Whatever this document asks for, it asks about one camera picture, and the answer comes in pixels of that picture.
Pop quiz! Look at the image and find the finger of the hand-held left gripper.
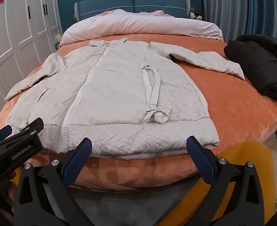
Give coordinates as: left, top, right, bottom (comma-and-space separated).
20, 118, 44, 133
0, 125, 13, 149

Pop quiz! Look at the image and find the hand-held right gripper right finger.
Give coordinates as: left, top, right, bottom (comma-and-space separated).
183, 136, 269, 226

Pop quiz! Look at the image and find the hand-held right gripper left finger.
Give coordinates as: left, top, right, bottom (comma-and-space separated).
13, 137, 101, 226

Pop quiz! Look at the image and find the white quilted long coat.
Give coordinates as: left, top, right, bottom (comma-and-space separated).
4, 38, 246, 157

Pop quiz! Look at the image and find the orange plush blanket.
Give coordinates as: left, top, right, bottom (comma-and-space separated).
0, 33, 277, 191

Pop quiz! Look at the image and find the white wardrobe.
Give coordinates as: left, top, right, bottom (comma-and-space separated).
0, 0, 60, 128

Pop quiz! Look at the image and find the black puffer jacket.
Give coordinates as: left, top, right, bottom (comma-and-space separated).
224, 34, 277, 100

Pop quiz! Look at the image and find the black and white plush toy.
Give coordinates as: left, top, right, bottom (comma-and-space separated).
190, 11, 203, 21

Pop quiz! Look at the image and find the pink duvet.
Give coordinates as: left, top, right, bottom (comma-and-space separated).
59, 9, 224, 47

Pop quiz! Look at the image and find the blue grey curtain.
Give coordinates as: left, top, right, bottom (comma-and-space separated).
201, 0, 277, 52

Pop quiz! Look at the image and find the blue upholstered headboard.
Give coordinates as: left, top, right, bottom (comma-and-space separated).
75, 0, 191, 21

